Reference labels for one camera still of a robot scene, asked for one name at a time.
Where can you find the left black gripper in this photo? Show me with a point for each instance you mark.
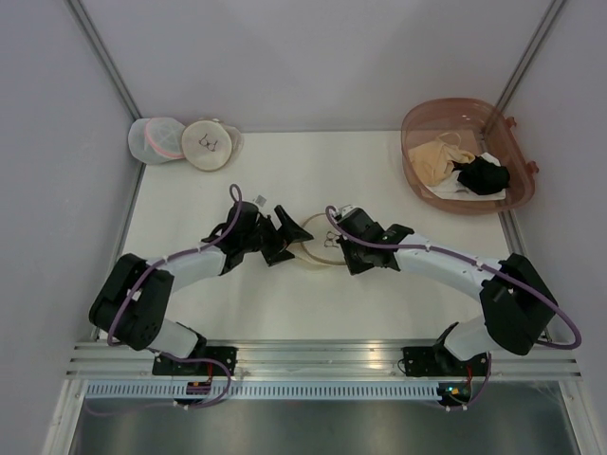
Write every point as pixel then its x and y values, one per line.
pixel 273 238

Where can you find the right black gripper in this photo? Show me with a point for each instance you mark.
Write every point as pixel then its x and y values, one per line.
pixel 349 245

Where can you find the beige round mesh laundry bag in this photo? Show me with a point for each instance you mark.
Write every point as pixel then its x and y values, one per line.
pixel 323 251

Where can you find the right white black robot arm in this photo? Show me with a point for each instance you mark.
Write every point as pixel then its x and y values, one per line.
pixel 512 319

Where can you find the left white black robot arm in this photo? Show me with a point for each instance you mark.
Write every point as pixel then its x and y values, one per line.
pixel 132 304

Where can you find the beige bra in basket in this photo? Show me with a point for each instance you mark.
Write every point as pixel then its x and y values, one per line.
pixel 434 161

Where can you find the beige mesh bag at back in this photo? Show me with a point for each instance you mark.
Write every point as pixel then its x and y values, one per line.
pixel 209 144

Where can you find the white pink-trim mesh laundry bag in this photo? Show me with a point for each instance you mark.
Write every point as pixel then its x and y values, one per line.
pixel 155 141

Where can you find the white garment in basket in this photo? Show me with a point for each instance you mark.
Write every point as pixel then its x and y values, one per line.
pixel 451 189

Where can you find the black garment in basket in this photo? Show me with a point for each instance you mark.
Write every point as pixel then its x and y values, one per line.
pixel 482 177

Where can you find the brown translucent plastic basket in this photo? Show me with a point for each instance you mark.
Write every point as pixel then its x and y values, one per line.
pixel 483 129

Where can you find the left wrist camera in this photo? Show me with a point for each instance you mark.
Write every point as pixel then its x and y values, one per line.
pixel 260 201

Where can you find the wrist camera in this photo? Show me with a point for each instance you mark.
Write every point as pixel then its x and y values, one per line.
pixel 260 201
pixel 344 211

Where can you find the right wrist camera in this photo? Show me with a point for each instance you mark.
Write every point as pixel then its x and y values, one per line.
pixel 344 211

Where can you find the aluminium front rail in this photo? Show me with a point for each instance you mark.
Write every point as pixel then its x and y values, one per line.
pixel 357 360

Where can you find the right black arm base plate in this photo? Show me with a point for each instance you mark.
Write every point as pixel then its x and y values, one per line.
pixel 427 362

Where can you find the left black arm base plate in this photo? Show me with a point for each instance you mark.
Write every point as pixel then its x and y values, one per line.
pixel 215 361

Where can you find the white slotted cable duct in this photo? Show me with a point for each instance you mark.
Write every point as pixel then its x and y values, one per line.
pixel 265 390

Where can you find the right aluminium frame post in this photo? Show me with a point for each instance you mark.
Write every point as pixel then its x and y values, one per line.
pixel 531 51

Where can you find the aluminium frame post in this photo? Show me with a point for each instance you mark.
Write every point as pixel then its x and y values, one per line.
pixel 531 51
pixel 92 35

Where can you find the left aluminium frame post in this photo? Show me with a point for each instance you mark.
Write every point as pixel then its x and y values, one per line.
pixel 92 35

